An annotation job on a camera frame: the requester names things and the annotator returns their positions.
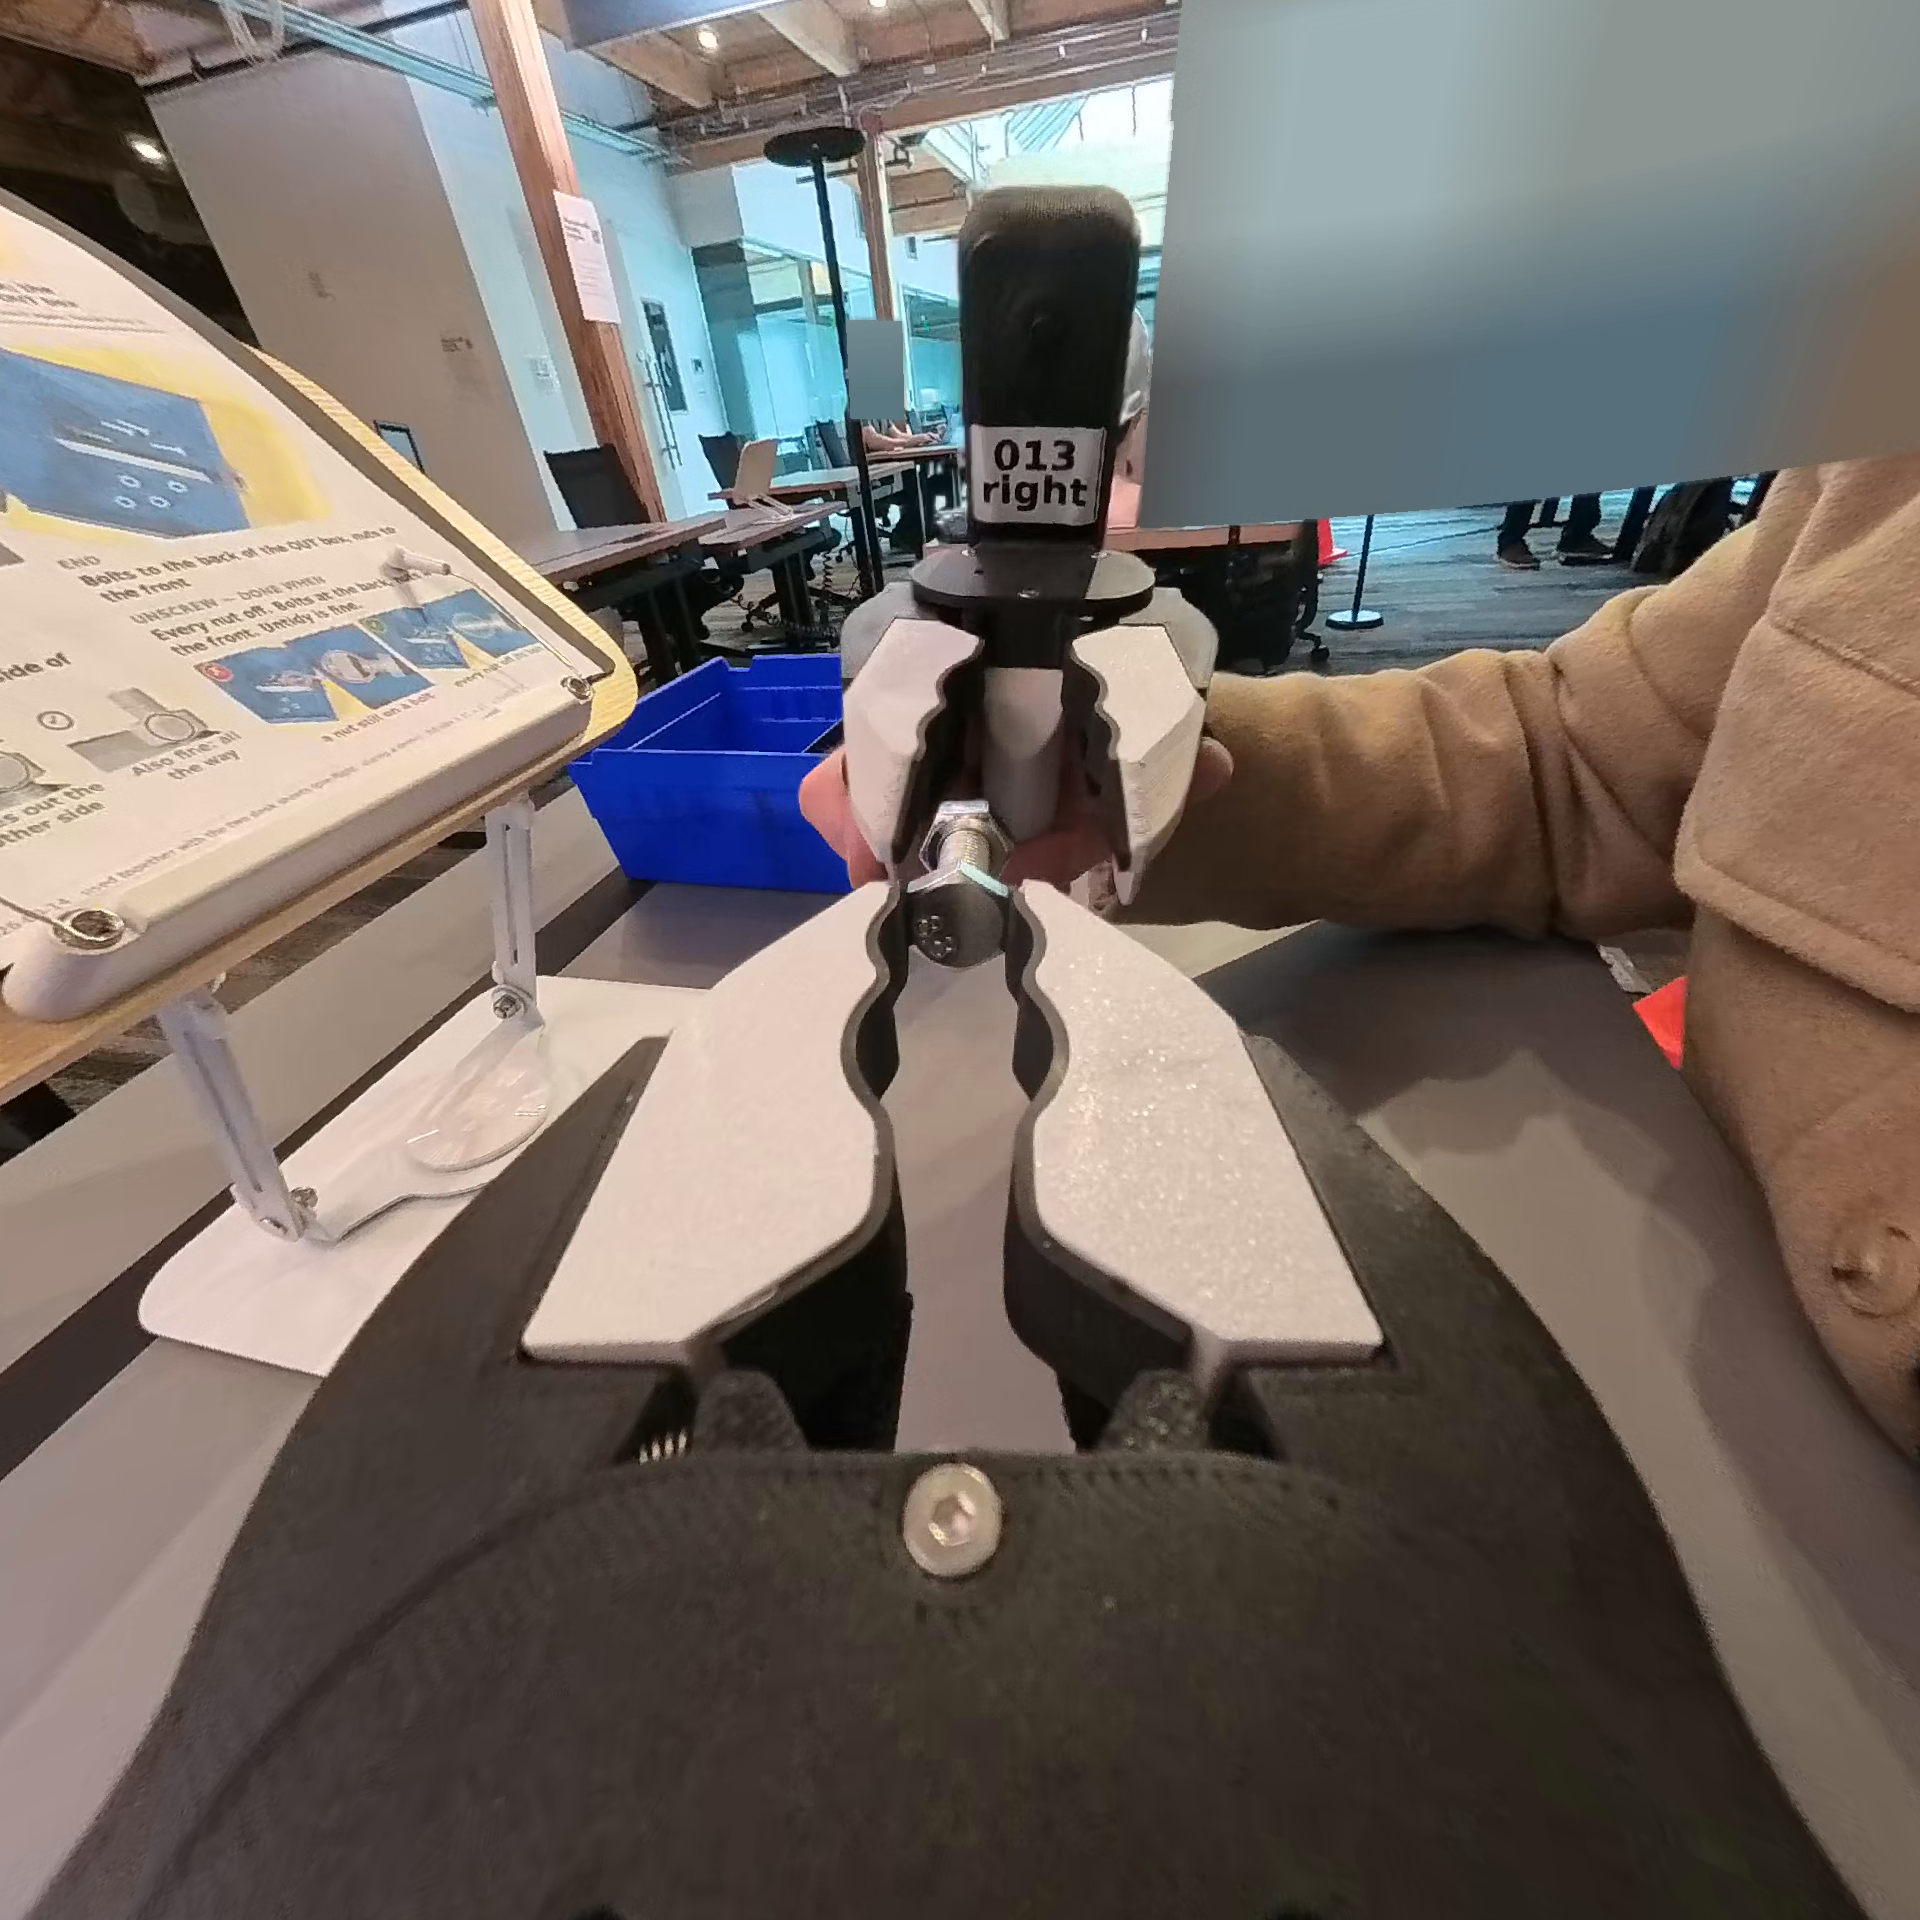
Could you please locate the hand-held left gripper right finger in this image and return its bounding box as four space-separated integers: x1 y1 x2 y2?
1002 881 1385 1419

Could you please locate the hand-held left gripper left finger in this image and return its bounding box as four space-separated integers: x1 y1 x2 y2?
516 878 915 1389

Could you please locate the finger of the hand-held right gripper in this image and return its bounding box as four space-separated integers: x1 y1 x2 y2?
1057 622 1210 909
839 617 993 875

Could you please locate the blue plastic bin with divider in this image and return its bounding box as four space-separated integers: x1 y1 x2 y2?
570 655 858 895

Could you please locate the steel hex bolt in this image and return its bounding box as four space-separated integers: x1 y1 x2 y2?
902 803 1011 969

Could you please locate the person's right forearm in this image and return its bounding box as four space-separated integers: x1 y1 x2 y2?
1132 576 1729 939

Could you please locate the wood top office desk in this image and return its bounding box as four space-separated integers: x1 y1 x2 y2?
516 503 847 632
1102 517 1308 552

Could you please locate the grey desk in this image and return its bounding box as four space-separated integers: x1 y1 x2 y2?
0 779 1920 1920

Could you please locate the person's right hand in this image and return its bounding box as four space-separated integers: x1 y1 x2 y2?
799 735 1235 902

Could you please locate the black office chair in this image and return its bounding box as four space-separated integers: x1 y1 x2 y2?
1199 525 1327 670
543 445 647 528

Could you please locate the black floor pole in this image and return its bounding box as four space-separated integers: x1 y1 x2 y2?
766 128 902 600

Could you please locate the wooden instruction board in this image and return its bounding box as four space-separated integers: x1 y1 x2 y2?
0 187 641 1103

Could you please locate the white paper notice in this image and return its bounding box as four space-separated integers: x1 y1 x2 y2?
551 190 620 324

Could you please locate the person's tan coat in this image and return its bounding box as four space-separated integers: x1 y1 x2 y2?
1671 456 1920 1464

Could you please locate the printed instruction sheet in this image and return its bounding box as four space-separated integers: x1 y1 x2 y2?
0 224 578 902

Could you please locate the white acrylic sheet holder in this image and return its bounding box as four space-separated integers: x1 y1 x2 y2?
0 556 594 1022

